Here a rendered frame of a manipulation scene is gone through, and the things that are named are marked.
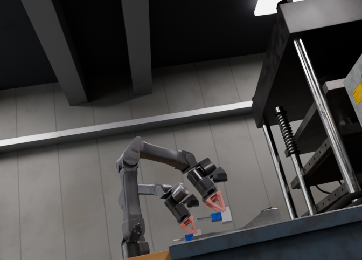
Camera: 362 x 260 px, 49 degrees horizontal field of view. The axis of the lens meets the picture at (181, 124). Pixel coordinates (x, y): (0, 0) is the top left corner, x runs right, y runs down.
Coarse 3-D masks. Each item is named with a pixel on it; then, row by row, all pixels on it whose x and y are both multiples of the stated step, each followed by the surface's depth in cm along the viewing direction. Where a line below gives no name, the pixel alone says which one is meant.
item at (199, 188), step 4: (200, 180) 157; (196, 184) 158; (200, 184) 157; (196, 188) 158; (200, 188) 157; (204, 188) 156; (212, 188) 154; (200, 192) 157; (204, 192) 156; (208, 192) 155; (204, 196) 153
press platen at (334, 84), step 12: (324, 84) 208; (336, 84) 206; (336, 96) 214; (348, 96) 217; (312, 108) 231; (336, 108) 231; (348, 108) 235; (312, 120) 241; (336, 120) 250; (300, 132) 261; (312, 132) 262; (324, 132) 267; (300, 144) 281; (312, 144) 287; (288, 156) 304
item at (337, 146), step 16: (304, 48) 208; (304, 64) 205; (320, 96) 197; (320, 112) 195; (336, 128) 190; (272, 144) 310; (336, 144) 187; (352, 176) 180; (288, 192) 295; (352, 192) 178; (288, 208) 291
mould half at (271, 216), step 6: (264, 210) 165; (270, 210) 164; (276, 210) 164; (258, 216) 164; (264, 216) 164; (270, 216) 163; (276, 216) 163; (252, 222) 163; (258, 222) 163; (264, 222) 163; (270, 222) 162; (240, 228) 162; (246, 228) 162; (204, 234) 162; (210, 234) 162; (216, 234) 162
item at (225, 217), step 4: (228, 208) 153; (220, 212) 153; (224, 212) 152; (228, 212) 152; (212, 216) 152; (216, 216) 152; (220, 216) 152; (224, 216) 152; (228, 216) 152; (200, 220) 153; (204, 220) 153; (212, 220) 152; (216, 220) 153; (220, 220) 154; (224, 220) 151; (228, 220) 151
